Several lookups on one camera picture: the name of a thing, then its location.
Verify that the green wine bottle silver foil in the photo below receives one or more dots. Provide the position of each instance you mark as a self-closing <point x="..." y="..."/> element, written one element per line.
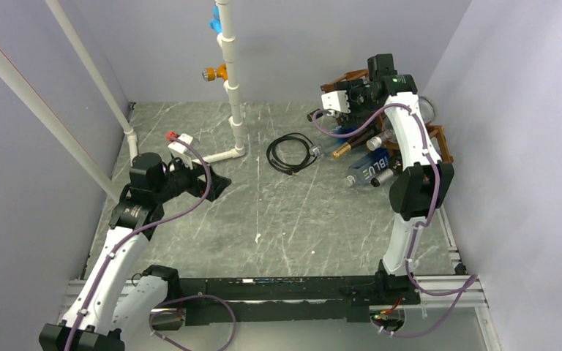
<point x="395" y="168"/>

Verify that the clear bottle white cap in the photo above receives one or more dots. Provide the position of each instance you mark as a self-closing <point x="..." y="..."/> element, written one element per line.
<point x="426" y="109"/>

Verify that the rear blue square bottle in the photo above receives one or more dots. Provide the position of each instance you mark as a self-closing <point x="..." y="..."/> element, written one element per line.
<point x="325" y="145"/>

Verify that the white PVC pipe frame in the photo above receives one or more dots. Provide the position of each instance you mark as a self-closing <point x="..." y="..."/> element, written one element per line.
<point x="29" y="96"/>

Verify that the orange pipe-mounted fitting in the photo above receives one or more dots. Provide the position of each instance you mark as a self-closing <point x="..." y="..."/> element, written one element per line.
<point x="210" y="74"/>

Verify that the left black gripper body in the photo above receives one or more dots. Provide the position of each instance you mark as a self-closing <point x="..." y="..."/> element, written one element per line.
<point x="182" y="179"/>

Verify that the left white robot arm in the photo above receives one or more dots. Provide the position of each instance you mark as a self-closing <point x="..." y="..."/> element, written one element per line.
<point x="98" y="319"/>

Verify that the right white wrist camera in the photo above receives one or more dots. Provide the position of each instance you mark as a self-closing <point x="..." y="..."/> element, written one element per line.
<point x="336" y="101"/>

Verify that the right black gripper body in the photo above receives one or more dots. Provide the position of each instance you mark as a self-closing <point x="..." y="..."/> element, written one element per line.
<point x="359" y="99"/>

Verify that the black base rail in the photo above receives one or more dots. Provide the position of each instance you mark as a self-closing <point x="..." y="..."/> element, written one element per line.
<point x="379" y="298"/>

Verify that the brown bottle gold foil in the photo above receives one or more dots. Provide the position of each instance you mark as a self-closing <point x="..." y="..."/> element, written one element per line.
<point x="352" y="143"/>

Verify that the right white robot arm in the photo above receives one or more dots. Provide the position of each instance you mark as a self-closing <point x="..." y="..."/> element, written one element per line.
<point x="388" y="100"/>

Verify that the blue pipe-mounted fitting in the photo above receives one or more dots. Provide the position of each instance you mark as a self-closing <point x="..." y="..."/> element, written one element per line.
<point x="215" y="22"/>

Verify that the front blue Blue Dash bottle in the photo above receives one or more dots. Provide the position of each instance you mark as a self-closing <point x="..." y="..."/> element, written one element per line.
<point x="362" y="171"/>

